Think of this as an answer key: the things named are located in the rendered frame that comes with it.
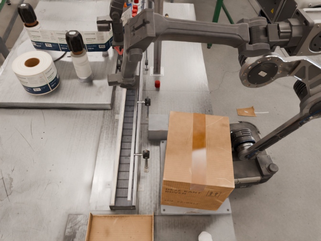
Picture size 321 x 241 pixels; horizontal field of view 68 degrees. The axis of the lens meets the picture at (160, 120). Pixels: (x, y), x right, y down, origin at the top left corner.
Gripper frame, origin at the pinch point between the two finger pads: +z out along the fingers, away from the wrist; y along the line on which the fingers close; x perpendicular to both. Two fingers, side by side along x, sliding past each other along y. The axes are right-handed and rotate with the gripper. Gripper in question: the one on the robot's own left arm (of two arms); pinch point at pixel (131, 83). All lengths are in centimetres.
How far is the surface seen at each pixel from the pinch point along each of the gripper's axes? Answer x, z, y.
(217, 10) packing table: -101, 128, -86
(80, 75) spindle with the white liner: -4.0, 4.8, 28.8
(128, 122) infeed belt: 21.1, -9.4, 0.3
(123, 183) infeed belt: 47, -30, 0
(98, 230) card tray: 64, -37, 9
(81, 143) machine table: 32.5, -10.8, 23.2
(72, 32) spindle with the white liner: -22.6, -12.1, 28.4
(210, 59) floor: -54, 155, -87
